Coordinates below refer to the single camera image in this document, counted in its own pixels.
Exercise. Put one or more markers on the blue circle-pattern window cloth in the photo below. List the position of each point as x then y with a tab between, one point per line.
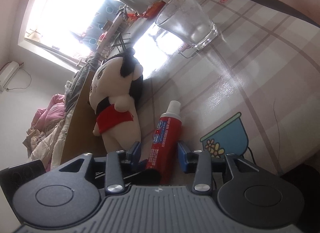
107	12

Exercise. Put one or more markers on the white air conditioner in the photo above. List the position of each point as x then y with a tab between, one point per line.
7	72

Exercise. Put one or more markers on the folding stool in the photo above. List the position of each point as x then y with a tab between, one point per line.
120	42

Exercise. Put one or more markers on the clear drinking glass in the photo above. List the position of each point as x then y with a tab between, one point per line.
187	20

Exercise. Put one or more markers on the low white table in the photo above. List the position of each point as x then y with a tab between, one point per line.
107	35

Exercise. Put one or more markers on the pink quilt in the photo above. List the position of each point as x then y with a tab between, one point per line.
52	114

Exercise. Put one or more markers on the red toothpaste tube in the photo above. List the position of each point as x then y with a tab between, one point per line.
164	144

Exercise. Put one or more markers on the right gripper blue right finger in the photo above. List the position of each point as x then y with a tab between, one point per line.
187	159

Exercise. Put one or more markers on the bed with grey mattress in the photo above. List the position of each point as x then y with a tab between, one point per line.
74	88

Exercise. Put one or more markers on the brown cardboard box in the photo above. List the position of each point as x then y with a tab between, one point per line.
80	138

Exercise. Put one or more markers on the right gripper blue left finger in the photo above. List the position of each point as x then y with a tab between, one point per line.
133	156

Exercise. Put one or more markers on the black-haired doll red skirt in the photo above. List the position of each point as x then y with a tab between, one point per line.
114	94

